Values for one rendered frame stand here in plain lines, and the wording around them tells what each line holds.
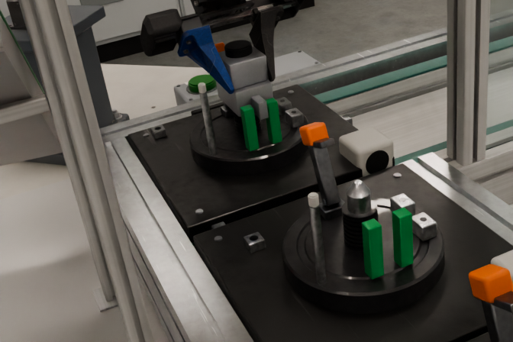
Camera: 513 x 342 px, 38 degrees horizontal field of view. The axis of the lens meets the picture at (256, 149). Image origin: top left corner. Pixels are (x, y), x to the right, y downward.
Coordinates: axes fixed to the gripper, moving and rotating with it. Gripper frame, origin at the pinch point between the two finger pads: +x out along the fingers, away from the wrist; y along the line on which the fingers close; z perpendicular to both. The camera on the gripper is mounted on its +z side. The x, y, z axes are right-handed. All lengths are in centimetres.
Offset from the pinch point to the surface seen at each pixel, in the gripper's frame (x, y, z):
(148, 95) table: -15, -1, -51
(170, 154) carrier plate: 5.4, -9.0, -10.5
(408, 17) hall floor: -84, 186, -257
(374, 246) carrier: 24.3, -2.0, 18.3
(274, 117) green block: 7.3, 1.2, -0.7
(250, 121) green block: 7.0, -1.5, -0.5
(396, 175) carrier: 18.2, 9.6, 3.8
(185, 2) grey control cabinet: -134, 80, -280
